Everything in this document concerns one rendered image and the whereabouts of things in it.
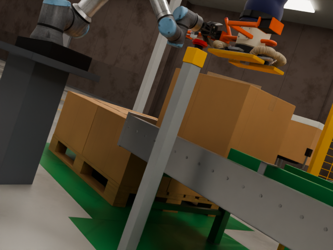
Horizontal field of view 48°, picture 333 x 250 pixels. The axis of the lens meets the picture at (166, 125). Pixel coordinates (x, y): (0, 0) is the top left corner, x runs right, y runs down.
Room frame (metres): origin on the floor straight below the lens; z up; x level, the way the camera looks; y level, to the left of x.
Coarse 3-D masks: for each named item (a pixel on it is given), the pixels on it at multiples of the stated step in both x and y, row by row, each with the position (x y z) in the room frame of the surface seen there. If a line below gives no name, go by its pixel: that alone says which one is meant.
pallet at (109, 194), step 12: (60, 144) 3.19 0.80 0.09; (60, 156) 3.08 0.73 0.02; (72, 168) 2.87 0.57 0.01; (84, 168) 2.78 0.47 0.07; (96, 168) 2.61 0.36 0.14; (84, 180) 2.69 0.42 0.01; (96, 180) 2.74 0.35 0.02; (108, 180) 2.47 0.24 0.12; (108, 192) 2.43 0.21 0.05; (120, 192) 2.38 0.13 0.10; (132, 192) 2.43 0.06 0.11; (168, 192) 2.63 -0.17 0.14; (120, 204) 2.40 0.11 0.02; (192, 204) 3.08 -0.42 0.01; (204, 204) 2.99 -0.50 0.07
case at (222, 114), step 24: (168, 96) 2.25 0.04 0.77; (192, 96) 2.09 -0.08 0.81; (216, 96) 1.95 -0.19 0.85; (240, 96) 1.83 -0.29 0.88; (264, 96) 1.88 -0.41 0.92; (192, 120) 2.04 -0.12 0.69; (216, 120) 1.90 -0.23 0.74; (240, 120) 1.81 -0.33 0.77; (264, 120) 1.92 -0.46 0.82; (288, 120) 2.04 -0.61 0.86; (216, 144) 1.86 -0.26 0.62; (240, 144) 1.85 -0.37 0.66; (264, 144) 1.96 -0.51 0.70
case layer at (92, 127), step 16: (80, 96) 3.08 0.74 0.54; (64, 112) 3.23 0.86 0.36; (80, 112) 3.01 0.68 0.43; (96, 112) 2.82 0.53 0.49; (112, 112) 2.65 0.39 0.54; (64, 128) 3.15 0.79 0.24; (80, 128) 2.94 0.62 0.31; (96, 128) 2.76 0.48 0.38; (112, 128) 2.59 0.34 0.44; (80, 144) 2.87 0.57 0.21; (96, 144) 2.70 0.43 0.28; (112, 144) 2.54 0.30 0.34; (96, 160) 2.64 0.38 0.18; (112, 160) 2.49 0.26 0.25; (128, 160) 2.36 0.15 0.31; (112, 176) 2.44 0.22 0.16; (128, 176) 2.39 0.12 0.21; (176, 192) 2.67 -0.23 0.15; (192, 192) 2.77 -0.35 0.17
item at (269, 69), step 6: (234, 60) 2.26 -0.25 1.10; (240, 66) 2.31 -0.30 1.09; (246, 66) 2.24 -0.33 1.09; (252, 66) 2.17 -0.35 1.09; (258, 66) 2.12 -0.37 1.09; (264, 66) 2.09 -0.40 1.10; (270, 66) 2.06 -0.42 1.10; (270, 72) 2.16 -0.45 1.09; (276, 72) 2.09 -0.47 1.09; (282, 72) 2.10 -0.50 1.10
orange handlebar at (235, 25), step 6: (228, 24) 1.93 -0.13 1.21; (234, 24) 1.90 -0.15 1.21; (240, 24) 1.87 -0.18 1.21; (246, 24) 1.84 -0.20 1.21; (252, 24) 1.81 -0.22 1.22; (240, 30) 1.99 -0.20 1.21; (222, 36) 2.28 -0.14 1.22; (228, 36) 2.24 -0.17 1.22; (234, 36) 2.21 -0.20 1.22; (246, 36) 2.04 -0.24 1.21; (252, 36) 2.05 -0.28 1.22; (264, 42) 2.04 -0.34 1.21; (270, 42) 2.02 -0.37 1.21; (276, 42) 2.03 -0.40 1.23
